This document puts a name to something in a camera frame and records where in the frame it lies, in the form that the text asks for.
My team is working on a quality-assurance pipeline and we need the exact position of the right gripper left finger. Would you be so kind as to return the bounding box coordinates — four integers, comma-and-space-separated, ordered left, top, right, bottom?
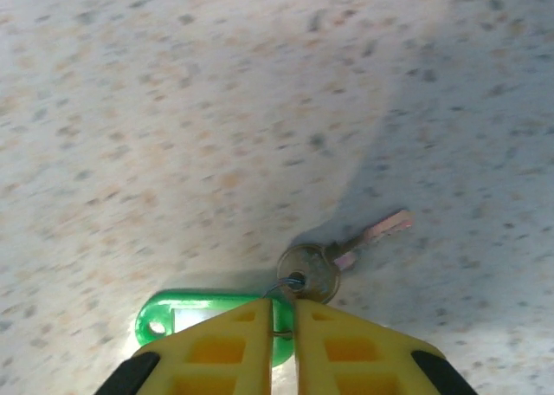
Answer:
94, 299, 274, 395

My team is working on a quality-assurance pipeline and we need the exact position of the green plastic key tag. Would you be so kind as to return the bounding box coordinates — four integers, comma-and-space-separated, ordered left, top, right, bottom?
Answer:
134, 288, 295, 368

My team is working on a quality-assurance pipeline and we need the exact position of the small wire key ring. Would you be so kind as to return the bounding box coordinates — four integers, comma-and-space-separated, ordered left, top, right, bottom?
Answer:
261, 275, 306, 340

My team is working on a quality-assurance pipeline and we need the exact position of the silver key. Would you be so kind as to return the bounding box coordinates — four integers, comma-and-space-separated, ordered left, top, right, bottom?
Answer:
276, 209, 416, 305

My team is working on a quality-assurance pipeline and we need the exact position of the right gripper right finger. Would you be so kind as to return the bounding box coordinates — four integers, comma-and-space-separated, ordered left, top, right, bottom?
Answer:
293, 301, 477, 395

